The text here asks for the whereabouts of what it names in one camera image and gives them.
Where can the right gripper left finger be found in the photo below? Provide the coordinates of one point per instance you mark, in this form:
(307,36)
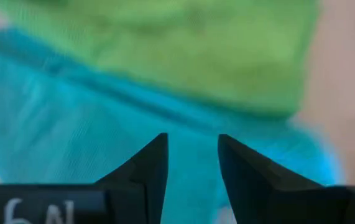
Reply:
(143,186)

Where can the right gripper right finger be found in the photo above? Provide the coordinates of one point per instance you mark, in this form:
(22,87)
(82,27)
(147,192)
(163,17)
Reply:
(258,186)

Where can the teal microfiber towel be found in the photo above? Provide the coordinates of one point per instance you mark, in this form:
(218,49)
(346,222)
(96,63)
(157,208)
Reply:
(71,124)

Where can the green microfiber towel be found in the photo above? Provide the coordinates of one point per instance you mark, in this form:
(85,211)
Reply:
(196,46)

